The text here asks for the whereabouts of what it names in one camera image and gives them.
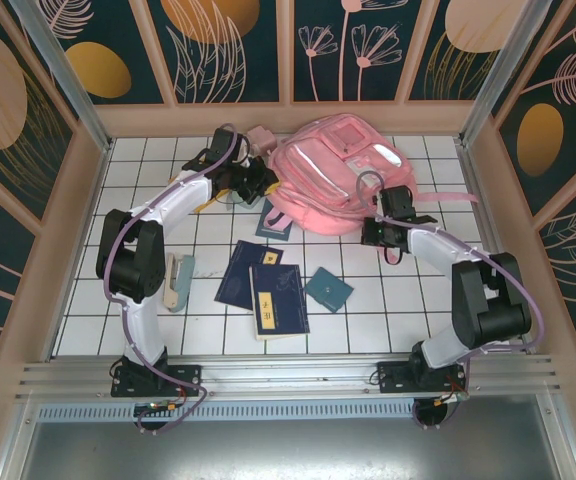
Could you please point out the yellow paperback book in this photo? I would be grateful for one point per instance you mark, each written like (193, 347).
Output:
(207, 206)

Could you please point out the teal hardcover notebook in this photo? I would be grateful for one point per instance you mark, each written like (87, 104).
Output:
(268, 232)

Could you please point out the teal snap wallet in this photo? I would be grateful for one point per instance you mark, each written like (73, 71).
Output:
(328, 290)

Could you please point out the pink student backpack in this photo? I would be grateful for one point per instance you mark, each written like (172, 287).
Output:
(328, 165)

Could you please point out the dark blue book small label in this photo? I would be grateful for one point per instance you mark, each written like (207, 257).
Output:
(235, 285)

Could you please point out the beige and blue stapler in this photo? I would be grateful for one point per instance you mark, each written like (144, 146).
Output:
(175, 285)

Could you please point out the dark blue book fish print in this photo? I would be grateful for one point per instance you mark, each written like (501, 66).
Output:
(280, 305)

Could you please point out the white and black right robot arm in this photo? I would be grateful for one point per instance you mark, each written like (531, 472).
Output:
(488, 305)

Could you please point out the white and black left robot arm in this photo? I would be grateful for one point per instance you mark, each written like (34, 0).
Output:
(133, 260)

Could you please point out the grey metal sheet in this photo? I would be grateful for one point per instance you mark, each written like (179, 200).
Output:
(288, 450)

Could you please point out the aluminium side rail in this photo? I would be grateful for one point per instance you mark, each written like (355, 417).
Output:
(488, 225)

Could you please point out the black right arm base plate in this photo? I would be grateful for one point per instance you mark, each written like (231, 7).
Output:
(393, 380)

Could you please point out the aluminium front rail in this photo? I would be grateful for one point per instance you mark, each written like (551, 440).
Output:
(288, 372)

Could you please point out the aluminium corner post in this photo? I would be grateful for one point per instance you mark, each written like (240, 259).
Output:
(66, 75)
(500, 75)

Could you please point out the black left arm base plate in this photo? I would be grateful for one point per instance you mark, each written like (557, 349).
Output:
(188, 380)

